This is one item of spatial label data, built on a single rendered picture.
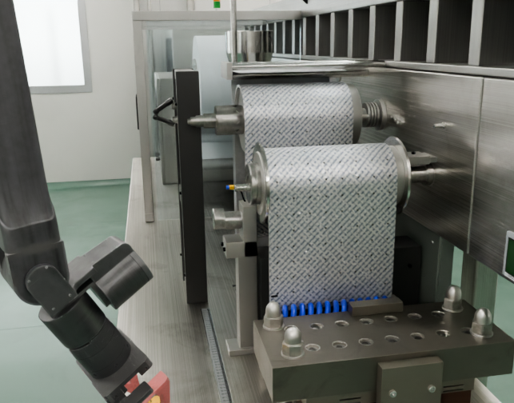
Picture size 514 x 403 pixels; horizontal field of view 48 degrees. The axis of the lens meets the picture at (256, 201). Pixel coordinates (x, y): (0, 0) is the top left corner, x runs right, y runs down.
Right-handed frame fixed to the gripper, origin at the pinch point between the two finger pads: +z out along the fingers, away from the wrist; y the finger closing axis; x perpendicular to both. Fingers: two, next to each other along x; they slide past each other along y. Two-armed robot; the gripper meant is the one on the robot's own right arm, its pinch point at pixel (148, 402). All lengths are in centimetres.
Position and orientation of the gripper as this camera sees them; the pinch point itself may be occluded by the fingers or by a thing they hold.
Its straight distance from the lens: 81.4
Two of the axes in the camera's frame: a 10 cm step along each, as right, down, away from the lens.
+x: -7.0, 6.2, -3.6
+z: 4.1, 7.6, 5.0
